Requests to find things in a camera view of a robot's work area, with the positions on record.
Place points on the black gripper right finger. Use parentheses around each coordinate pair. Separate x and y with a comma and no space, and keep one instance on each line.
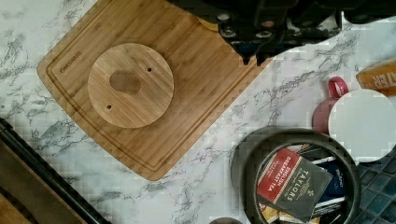
(295,37)

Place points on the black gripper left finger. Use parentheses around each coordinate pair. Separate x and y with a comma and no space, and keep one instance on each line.
(238,33)

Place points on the dark round tea container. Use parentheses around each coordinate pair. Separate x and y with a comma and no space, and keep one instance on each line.
(254,151)

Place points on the red grey Taylors tea bag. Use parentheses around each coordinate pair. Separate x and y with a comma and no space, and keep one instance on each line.
(293,184)

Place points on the blue tea bag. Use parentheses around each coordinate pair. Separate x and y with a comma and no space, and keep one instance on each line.
(335,191)

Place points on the bamboo cutting board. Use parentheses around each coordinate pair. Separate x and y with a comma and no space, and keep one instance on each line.
(208,76)

